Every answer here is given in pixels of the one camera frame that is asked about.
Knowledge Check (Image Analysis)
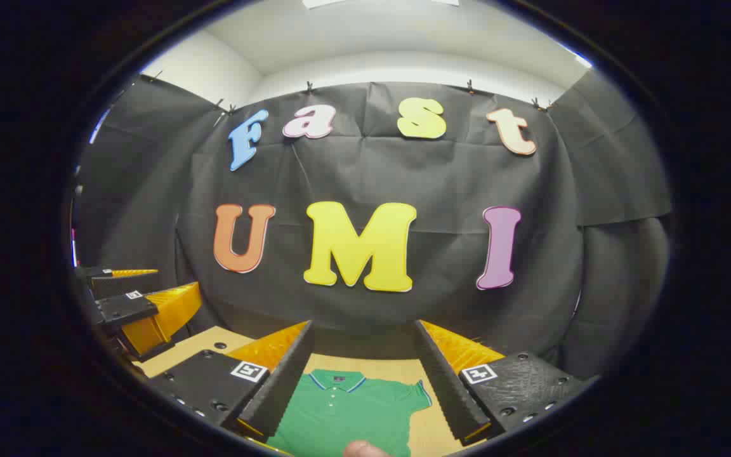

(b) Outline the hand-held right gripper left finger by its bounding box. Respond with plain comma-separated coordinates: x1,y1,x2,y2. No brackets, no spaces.
147,320,315,456

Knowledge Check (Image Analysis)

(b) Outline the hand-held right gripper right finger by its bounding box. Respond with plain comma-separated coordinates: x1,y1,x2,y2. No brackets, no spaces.
413,319,600,446

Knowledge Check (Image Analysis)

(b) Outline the green T-shirt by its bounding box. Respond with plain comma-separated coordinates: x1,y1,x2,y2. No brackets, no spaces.
266,369,433,457

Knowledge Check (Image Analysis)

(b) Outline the black backdrop cloth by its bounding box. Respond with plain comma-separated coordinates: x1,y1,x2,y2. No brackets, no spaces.
74,70,674,381

